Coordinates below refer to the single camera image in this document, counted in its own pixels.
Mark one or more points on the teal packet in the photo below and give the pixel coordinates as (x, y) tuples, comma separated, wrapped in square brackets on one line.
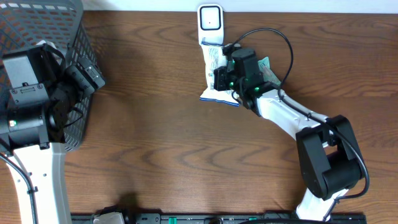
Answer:
[(265, 67)]

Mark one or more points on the white blue snack bag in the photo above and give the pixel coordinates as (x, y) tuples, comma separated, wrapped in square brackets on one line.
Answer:
[(214, 58)]

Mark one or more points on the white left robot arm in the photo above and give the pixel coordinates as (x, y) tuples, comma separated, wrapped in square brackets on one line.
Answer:
[(33, 131)]

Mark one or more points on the grey plastic mesh basket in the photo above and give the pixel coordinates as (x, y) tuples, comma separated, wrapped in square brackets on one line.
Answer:
[(25, 23)]

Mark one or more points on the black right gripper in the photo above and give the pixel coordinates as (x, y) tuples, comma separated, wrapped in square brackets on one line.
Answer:
[(219, 74)]

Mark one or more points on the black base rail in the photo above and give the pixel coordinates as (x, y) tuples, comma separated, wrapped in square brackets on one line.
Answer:
[(158, 218)]

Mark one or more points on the white barcode scanner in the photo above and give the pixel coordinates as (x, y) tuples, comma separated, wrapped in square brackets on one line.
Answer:
[(210, 24)]

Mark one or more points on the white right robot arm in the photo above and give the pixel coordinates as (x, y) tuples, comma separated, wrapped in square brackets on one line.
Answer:
[(329, 156)]

